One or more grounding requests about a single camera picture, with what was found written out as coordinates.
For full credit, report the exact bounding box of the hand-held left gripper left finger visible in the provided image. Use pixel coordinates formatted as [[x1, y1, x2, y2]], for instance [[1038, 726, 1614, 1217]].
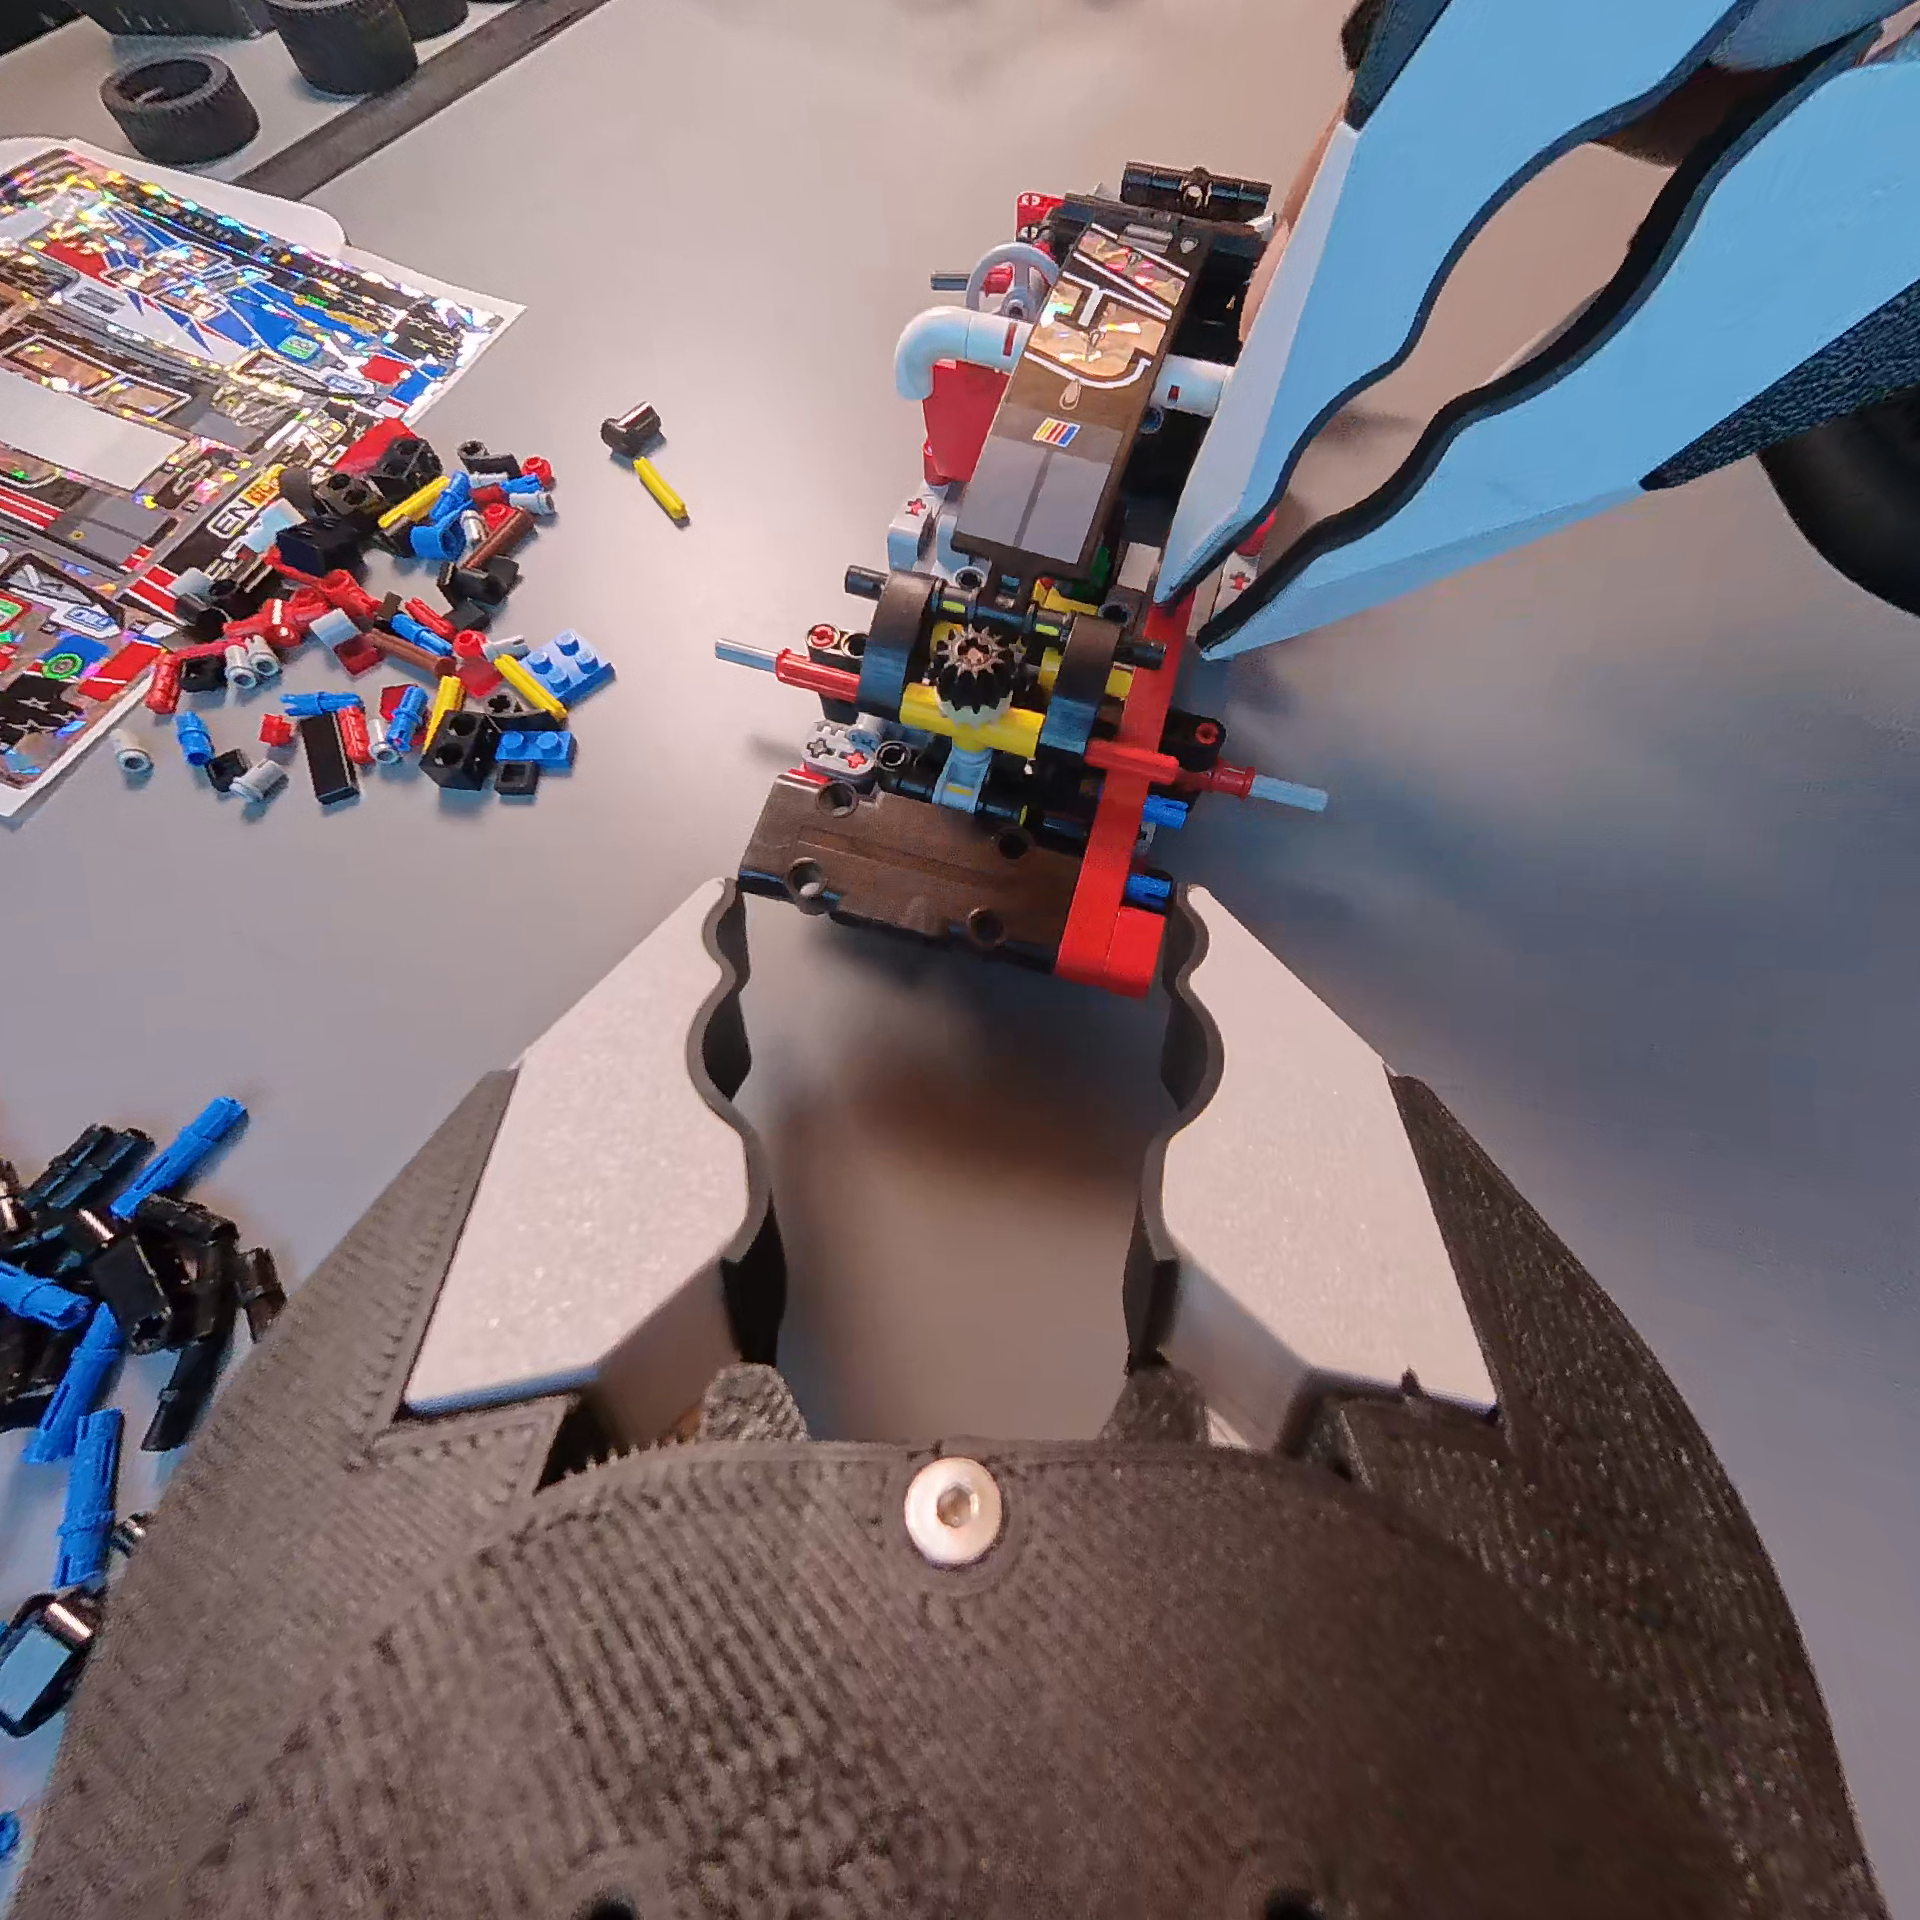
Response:
[[398, 878, 783, 1434]]

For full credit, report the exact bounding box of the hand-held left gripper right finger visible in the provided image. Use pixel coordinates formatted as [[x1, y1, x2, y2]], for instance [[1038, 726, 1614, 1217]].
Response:
[[1126, 883, 1505, 1450]]

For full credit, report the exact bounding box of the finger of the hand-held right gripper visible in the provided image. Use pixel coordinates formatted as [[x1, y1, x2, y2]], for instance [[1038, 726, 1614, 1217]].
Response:
[[1151, 0, 1765, 608], [1197, 42, 1920, 666]]

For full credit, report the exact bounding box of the red black lego beam assembly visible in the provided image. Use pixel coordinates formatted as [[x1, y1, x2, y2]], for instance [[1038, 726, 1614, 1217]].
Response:
[[738, 576, 1226, 1005]]

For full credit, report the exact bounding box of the lego race car model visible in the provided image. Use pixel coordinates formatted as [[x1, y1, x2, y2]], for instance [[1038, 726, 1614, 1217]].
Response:
[[718, 158, 1327, 848]]

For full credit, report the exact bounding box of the pile of mixed lego pieces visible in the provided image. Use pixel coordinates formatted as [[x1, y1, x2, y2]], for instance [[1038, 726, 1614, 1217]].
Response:
[[113, 421, 617, 816]]

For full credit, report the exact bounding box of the person's right hand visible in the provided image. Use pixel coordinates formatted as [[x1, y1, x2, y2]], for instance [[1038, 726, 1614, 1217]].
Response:
[[1591, 59, 1863, 174]]

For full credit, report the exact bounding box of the pile of black blue pins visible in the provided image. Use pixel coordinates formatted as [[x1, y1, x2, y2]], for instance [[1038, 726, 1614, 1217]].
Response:
[[0, 1095, 290, 1742]]

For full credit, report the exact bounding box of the holographic sticker sheet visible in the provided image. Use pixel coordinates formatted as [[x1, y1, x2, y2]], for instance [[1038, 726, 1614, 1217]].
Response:
[[0, 142, 529, 824]]

